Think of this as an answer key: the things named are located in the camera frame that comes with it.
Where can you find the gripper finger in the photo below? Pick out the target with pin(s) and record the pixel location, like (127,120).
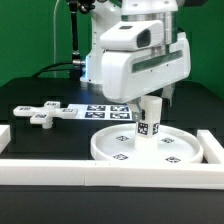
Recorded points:
(167,93)
(136,110)

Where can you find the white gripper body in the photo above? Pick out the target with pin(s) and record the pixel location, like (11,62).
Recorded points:
(129,75)

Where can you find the white round table top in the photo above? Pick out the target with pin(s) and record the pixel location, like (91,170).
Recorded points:
(169,145)

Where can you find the white cross-shaped table base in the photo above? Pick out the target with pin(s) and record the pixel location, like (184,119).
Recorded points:
(44,115)

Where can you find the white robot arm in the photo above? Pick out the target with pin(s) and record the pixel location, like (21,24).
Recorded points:
(105,15)

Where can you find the white marker sheet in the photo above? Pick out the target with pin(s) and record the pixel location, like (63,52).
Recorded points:
(102,112)

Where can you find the white U-shaped obstacle fence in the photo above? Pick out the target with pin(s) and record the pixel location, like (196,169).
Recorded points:
(209,174)

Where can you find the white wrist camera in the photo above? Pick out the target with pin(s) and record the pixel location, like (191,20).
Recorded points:
(133,35)

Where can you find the black camera stand pole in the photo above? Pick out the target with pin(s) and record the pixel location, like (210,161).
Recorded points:
(75,30)

